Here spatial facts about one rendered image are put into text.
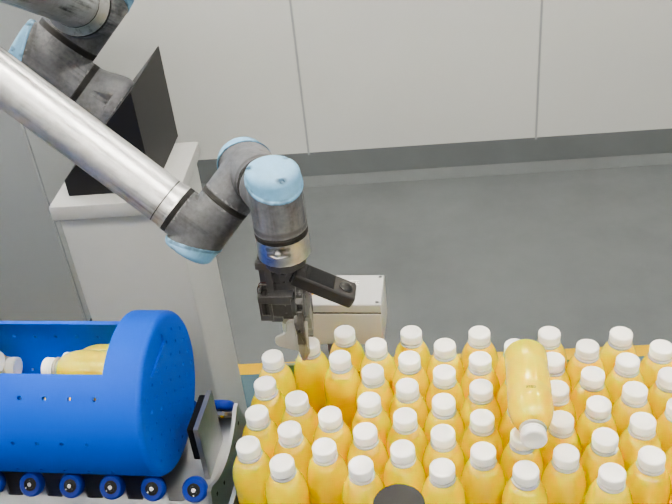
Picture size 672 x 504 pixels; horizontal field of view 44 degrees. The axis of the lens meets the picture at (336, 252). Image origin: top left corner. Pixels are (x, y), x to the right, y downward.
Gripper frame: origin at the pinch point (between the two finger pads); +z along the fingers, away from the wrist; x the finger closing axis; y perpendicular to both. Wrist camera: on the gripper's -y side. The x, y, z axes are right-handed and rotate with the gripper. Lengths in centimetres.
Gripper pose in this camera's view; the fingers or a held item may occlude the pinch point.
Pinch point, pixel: (309, 345)
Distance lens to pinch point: 154.1
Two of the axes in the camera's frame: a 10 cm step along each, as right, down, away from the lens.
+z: 0.9, 8.3, 5.5
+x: -1.2, 5.6, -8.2
